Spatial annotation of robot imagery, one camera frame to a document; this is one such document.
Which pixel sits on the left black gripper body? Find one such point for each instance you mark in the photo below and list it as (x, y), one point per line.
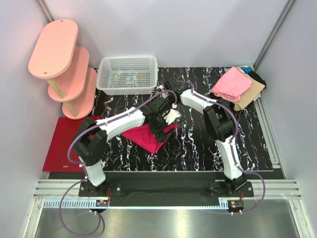
(156, 127)

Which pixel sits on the magenta t shirt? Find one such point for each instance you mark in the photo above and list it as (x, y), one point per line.
(143, 137)

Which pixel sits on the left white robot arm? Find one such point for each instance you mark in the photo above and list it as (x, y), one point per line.
(91, 139)

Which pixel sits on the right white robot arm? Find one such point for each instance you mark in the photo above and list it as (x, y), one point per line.
(221, 126)

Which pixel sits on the white plastic basket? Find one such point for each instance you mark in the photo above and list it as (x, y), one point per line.
(130, 75)

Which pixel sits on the black marble pattern mat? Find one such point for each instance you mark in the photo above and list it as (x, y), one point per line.
(191, 148)

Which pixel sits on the folded pink t shirt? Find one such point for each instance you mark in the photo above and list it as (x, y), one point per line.
(232, 85)

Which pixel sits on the folded blue white garment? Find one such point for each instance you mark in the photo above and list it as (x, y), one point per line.
(245, 69)

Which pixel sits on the folded black t shirt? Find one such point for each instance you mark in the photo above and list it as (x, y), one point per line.
(257, 78)

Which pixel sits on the folded beige t shirt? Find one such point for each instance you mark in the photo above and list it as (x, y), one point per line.
(249, 95)

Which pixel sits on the red box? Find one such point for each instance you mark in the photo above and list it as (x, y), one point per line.
(56, 159)

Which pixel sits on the pink three-tier shelf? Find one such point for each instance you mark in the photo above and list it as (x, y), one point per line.
(63, 64)

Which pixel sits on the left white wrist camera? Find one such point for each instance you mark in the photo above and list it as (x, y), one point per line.
(172, 115)

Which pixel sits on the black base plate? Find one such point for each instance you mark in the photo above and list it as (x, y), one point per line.
(212, 184)

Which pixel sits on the aluminium rail frame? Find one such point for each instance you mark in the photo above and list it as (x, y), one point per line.
(276, 210)

